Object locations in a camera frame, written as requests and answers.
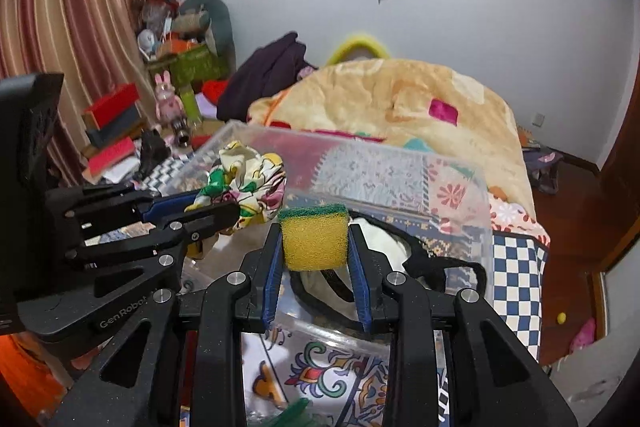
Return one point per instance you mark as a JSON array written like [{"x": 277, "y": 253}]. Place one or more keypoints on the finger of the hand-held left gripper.
[
  {"x": 170, "y": 205},
  {"x": 210, "y": 217}
]

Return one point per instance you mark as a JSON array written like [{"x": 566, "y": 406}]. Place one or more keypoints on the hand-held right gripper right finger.
[{"x": 360, "y": 287}]

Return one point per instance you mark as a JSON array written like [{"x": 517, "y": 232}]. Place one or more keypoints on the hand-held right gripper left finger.
[{"x": 272, "y": 287}]

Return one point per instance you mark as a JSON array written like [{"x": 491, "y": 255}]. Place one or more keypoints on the floral cloth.
[{"x": 250, "y": 187}]

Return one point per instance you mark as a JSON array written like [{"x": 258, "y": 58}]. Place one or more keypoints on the yellow green sponge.
[{"x": 312, "y": 242}]

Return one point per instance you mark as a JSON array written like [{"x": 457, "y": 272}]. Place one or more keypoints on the clear plastic box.
[{"x": 400, "y": 167}]

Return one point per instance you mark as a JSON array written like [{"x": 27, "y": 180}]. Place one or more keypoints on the black white zigzag cloth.
[{"x": 172, "y": 169}]

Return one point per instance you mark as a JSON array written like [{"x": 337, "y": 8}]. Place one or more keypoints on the white black-trimmed garment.
[{"x": 385, "y": 242}]

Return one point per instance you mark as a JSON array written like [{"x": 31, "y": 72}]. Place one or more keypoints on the black toy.
[{"x": 152, "y": 152}]

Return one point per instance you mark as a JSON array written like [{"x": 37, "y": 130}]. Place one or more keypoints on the dark grey box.
[{"x": 117, "y": 129}]

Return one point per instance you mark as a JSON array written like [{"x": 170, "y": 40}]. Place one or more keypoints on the pink bunny toy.
[{"x": 167, "y": 104}]

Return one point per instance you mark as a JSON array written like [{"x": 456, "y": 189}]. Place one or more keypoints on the red cloth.
[{"x": 215, "y": 92}]

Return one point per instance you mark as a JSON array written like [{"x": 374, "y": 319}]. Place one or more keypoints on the green plastic item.
[{"x": 295, "y": 414}]

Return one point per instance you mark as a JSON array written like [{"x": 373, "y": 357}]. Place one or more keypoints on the green box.
[{"x": 192, "y": 64}]

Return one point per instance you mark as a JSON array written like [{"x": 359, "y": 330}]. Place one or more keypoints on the dark purple clothing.
[{"x": 265, "y": 72}]

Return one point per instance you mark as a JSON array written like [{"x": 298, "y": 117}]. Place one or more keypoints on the blue white checkered cloth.
[{"x": 520, "y": 287}]

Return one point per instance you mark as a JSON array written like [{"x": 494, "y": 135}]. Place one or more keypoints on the orange cloth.
[{"x": 25, "y": 372}]

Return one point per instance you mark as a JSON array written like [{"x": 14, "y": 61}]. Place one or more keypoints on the striped pink curtain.
[{"x": 75, "y": 7}]

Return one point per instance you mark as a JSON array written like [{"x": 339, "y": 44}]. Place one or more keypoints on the beige fleece blanket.
[{"x": 380, "y": 97}]

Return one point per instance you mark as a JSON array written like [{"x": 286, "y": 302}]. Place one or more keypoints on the small yellow ball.
[{"x": 562, "y": 318}]

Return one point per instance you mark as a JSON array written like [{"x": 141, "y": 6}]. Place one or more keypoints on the purple stool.
[{"x": 545, "y": 162}]

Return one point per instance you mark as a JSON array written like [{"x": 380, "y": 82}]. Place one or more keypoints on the white panel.
[{"x": 600, "y": 382}]

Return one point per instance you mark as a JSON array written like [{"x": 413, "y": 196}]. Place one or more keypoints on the wall socket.
[{"x": 538, "y": 120}]

